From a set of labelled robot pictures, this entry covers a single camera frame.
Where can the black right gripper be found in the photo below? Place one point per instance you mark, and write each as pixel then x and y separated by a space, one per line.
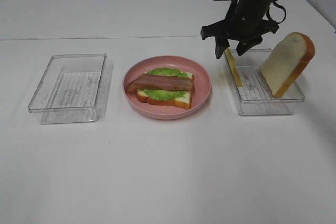
pixel 243 22

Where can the yellow cheese slice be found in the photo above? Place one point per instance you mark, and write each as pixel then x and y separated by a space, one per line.
pixel 232 65

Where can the bread slice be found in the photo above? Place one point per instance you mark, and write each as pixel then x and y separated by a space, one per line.
pixel 179 104
pixel 286 62

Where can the bacon strip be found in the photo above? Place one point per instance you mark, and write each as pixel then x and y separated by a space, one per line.
pixel 172 83
pixel 132 87

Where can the green lettuce leaf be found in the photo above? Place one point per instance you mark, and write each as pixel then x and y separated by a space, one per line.
pixel 166 95

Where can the pink round plate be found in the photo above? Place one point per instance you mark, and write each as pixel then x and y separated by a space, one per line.
pixel 202 86

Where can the right clear plastic tray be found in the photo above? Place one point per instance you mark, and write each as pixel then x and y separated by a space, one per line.
pixel 254 97

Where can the clear plastic tray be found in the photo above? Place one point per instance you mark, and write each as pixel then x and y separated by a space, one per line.
pixel 254 97
pixel 73 89

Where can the left clear plastic tray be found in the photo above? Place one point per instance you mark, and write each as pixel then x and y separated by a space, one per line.
pixel 73 89

